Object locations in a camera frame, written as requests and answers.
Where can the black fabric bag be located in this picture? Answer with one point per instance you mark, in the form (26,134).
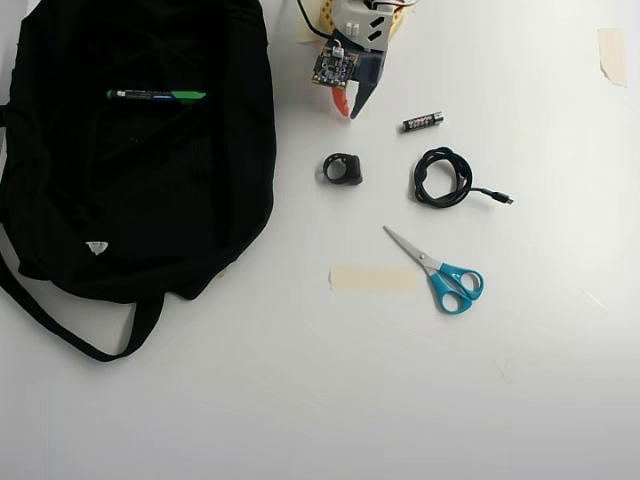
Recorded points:
(140,190)

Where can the narrow beige masking tape strip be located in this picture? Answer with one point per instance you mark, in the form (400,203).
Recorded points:
(302,34)

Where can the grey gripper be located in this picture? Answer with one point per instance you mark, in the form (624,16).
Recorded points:
(369,79)

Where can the bare camera circuit board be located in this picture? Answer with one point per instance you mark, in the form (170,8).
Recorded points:
(332,65)

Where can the black AAA battery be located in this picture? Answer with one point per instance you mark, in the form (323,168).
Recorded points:
(422,122)

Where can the long beige masking tape strip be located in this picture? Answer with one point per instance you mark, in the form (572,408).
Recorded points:
(372,278)

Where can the green and black marker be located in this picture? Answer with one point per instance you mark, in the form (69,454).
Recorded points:
(155,95)

